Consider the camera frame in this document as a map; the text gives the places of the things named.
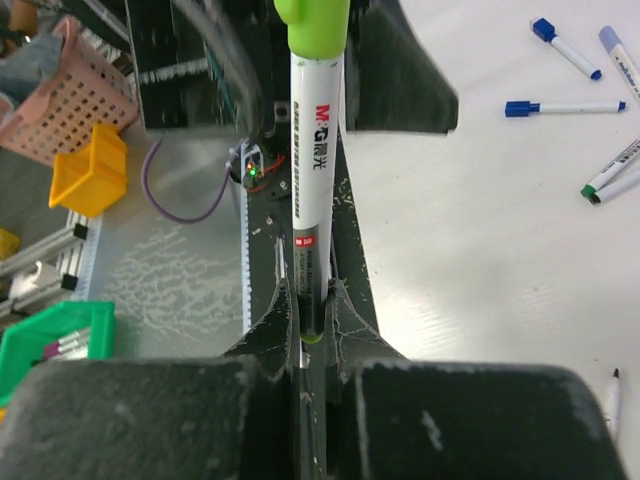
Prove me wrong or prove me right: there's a black capped thin marker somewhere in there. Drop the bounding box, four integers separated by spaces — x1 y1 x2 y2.
588 171 640 205

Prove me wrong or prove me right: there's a green plastic bin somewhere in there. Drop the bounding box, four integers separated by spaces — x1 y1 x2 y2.
1 301 116 408

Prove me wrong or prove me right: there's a light green capped marker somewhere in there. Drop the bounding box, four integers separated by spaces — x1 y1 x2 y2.
275 0 350 344

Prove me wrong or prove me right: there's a white slotted cable duct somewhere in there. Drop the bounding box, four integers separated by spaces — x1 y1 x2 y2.
229 144 256 336

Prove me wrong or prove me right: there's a dark green capped marker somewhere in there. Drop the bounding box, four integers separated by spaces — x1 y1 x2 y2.
580 139 640 198

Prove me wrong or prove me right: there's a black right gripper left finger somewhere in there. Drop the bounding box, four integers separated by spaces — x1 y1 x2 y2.
225 280 294 479

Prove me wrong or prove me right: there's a blue capped marker left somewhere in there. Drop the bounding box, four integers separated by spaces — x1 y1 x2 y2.
504 100 627 118

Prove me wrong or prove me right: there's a yellow plastic bin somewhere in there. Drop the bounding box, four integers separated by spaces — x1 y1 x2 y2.
48 123 128 218

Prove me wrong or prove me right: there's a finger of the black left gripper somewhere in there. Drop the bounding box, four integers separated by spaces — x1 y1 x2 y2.
344 1 459 134
125 1 275 138

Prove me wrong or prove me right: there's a magenta capped marker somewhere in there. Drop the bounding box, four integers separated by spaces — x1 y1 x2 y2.
604 368 622 440

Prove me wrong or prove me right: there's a lavender capped white pen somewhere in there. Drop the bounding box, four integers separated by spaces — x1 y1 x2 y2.
598 25 639 104

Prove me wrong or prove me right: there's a pink perforated basket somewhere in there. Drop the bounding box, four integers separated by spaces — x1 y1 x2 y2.
1 17 138 165

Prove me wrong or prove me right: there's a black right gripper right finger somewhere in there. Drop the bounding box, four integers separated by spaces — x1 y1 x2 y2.
326 281 415 479

